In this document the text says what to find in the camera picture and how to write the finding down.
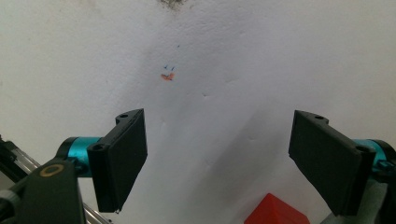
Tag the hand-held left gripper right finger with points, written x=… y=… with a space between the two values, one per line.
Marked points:
x=330 y=161

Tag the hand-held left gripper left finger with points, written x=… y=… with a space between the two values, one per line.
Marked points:
x=120 y=161

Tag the red block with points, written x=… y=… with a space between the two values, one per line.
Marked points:
x=275 y=211

